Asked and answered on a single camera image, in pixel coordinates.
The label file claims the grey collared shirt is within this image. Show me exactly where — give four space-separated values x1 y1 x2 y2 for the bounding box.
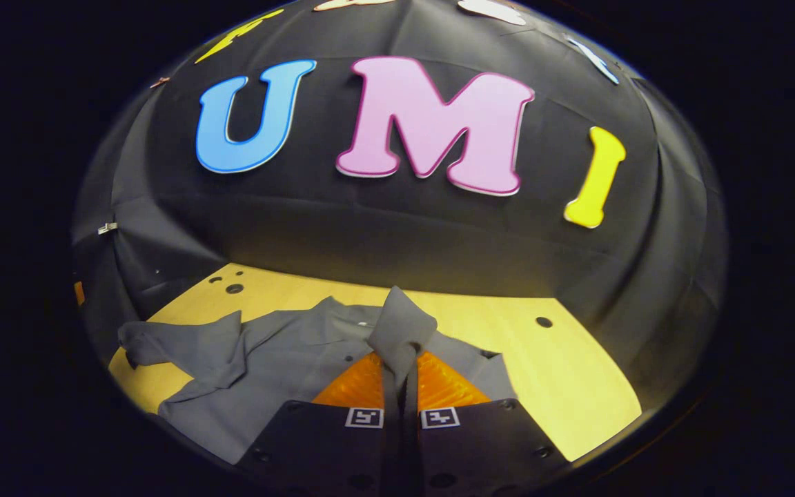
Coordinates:
118 286 519 465

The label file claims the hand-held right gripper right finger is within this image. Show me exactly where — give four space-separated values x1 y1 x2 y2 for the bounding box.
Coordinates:
403 351 571 497

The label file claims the black backdrop cloth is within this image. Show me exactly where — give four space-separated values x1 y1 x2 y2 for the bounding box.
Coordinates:
70 0 728 415

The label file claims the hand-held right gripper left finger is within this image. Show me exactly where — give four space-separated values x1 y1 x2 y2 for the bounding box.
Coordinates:
235 351 404 497

